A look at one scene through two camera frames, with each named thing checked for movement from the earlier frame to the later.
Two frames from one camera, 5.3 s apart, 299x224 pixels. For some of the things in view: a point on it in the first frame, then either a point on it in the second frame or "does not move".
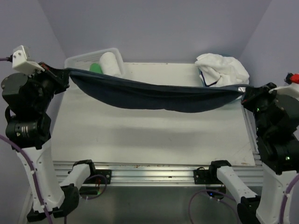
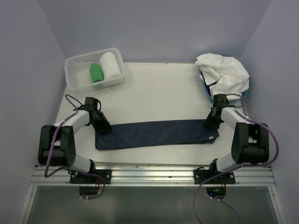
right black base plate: (207, 176) does not move
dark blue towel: (154, 95) -> (142, 134)
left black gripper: (60, 76) -> (101, 129)
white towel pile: (216, 70) does not move
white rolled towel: (109, 65) does not move
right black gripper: (253, 92) -> (212, 125)
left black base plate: (106, 173) does not move
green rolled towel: (95, 67) does not move
